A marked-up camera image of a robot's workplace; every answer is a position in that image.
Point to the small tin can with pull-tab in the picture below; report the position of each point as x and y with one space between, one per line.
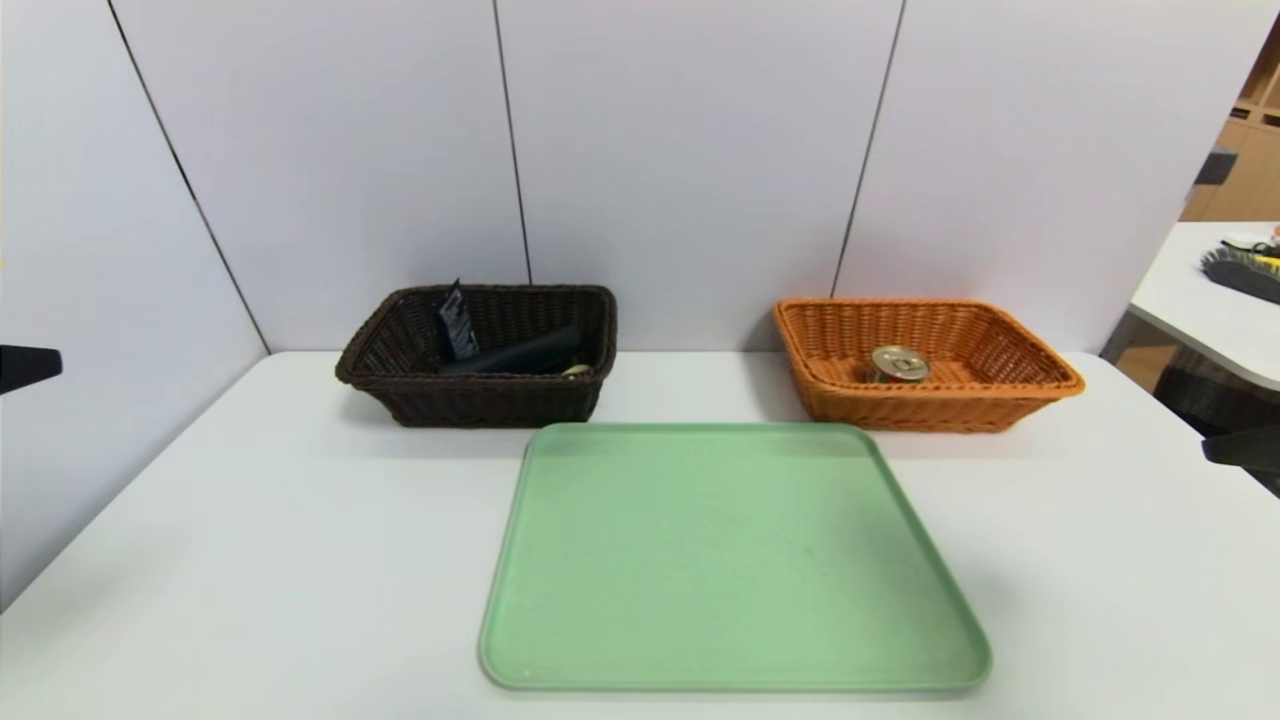
900 363

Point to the dark woven bin under table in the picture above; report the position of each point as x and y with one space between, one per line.
1220 400

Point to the dark cone-shaped squeeze tube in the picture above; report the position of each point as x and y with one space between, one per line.
457 325

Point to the light wooden shelf unit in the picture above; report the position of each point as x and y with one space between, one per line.
1250 180

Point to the small dark grey box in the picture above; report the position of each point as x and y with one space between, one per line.
1214 165

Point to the orange wicker basket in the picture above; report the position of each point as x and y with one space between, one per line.
950 405

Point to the black rectangular soft case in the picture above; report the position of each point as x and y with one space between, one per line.
530 352

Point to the light green plastic tray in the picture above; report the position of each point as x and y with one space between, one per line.
730 570

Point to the dark brown wicker basket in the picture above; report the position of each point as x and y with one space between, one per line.
480 400

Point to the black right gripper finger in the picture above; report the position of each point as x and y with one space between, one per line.
1245 448

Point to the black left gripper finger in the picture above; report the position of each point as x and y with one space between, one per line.
28 368

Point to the white side table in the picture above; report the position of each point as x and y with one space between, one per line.
1215 310

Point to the black bristle brush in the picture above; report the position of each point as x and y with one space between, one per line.
1245 275

